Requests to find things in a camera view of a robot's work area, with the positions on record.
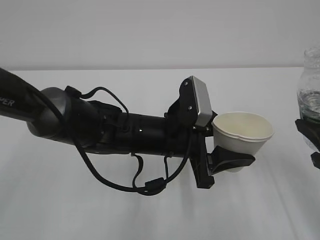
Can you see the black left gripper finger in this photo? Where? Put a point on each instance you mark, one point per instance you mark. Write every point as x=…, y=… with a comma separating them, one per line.
x=221, y=159

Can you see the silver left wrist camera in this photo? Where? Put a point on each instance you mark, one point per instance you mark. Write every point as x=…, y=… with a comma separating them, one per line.
x=194, y=103

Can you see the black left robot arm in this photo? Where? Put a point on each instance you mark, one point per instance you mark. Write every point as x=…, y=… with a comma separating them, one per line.
x=71, y=117

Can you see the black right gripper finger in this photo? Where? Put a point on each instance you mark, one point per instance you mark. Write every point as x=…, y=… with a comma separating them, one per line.
x=310, y=130

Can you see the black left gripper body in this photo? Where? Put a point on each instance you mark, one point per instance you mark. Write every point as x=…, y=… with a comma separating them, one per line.
x=195, y=152

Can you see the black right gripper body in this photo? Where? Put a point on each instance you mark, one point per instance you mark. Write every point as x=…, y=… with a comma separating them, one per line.
x=315, y=158

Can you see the white paper cup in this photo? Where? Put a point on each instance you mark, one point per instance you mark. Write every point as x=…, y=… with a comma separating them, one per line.
x=241, y=132

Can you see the clear water bottle green label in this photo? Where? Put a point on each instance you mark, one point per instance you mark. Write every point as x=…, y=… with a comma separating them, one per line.
x=308, y=87

